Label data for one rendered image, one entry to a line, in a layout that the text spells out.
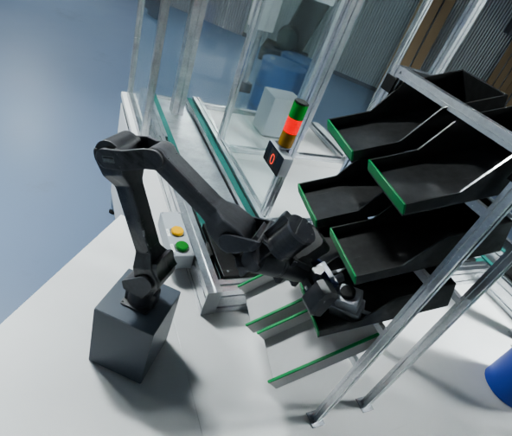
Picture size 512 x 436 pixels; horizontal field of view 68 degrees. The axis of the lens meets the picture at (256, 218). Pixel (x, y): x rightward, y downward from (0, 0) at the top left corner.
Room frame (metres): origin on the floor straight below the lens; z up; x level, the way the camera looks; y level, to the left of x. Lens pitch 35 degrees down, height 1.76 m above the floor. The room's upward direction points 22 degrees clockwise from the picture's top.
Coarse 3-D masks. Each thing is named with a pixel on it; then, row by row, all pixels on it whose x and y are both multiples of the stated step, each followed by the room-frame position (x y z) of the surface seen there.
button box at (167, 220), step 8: (160, 216) 0.97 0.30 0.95; (168, 216) 0.97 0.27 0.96; (176, 216) 0.99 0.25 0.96; (160, 224) 0.96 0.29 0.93; (168, 224) 0.94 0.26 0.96; (176, 224) 0.95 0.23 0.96; (160, 232) 0.94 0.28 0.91; (168, 232) 0.90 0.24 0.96; (184, 232) 0.93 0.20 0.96; (168, 240) 0.87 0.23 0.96; (176, 240) 0.88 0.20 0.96; (184, 240) 0.89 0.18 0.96; (168, 248) 0.86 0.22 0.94; (192, 248) 0.88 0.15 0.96; (176, 256) 0.82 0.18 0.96; (184, 256) 0.83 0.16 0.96; (192, 256) 0.85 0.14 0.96; (184, 264) 0.84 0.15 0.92
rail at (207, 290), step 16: (160, 176) 1.29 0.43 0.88; (176, 192) 1.12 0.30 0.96; (176, 208) 1.07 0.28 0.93; (192, 224) 0.99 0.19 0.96; (192, 240) 0.91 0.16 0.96; (208, 256) 0.87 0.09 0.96; (192, 272) 0.84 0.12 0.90; (208, 272) 0.81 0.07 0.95; (192, 288) 0.81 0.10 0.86; (208, 288) 0.75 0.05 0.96; (208, 304) 0.74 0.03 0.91
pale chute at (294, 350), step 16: (288, 320) 0.64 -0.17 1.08; (304, 320) 0.66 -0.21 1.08; (272, 336) 0.64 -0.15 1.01; (288, 336) 0.63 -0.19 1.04; (304, 336) 0.63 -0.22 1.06; (336, 336) 0.62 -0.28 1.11; (352, 336) 0.61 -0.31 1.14; (368, 336) 0.61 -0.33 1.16; (272, 352) 0.60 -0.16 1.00; (288, 352) 0.59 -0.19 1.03; (304, 352) 0.59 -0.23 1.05; (320, 352) 0.58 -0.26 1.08; (336, 352) 0.55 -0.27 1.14; (352, 352) 0.57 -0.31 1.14; (272, 368) 0.56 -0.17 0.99; (288, 368) 0.56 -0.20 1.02; (304, 368) 0.53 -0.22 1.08; (320, 368) 0.55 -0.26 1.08; (272, 384) 0.51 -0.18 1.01
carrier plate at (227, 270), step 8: (256, 232) 1.07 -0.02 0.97; (208, 240) 0.93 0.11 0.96; (216, 248) 0.91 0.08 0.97; (216, 256) 0.87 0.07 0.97; (224, 256) 0.89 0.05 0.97; (232, 256) 0.90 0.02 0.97; (216, 264) 0.86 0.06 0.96; (224, 264) 0.85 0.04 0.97; (232, 264) 0.87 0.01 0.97; (224, 272) 0.82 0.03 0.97; (232, 272) 0.83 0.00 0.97; (248, 272) 0.86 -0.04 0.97
